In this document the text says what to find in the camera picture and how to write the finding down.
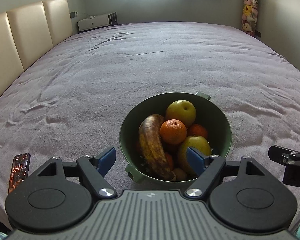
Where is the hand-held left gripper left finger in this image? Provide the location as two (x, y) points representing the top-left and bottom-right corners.
(36, 147), (118, 200)

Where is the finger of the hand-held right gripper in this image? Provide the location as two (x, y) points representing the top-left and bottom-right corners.
(268, 145), (300, 166)

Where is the white bedside cabinet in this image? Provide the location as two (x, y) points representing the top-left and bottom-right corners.
(77, 13), (110, 32)

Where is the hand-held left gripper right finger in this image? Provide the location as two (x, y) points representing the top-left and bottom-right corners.
(185, 146), (267, 200)

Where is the black smartphone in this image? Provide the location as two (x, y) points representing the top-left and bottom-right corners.
(8, 153), (31, 195)

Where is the overripe brown banana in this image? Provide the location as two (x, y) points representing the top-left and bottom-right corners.
(139, 114), (177, 181)

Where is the orange mandarin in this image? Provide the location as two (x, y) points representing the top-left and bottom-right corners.
(160, 119), (187, 145)
(164, 152), (175, 170)
(187, 123), (209, 140)

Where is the small brown round fruit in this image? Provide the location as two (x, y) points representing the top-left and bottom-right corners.
(173, 168), (188, 181)

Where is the green colander bowl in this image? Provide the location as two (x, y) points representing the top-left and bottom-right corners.
(119, 92), (232, 183)

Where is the large yellow green apple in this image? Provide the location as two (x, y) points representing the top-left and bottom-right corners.
(177, 135), (212, 176)

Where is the cream padded headboard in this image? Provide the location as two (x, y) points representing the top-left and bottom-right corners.
(0, 0), (73, 109)

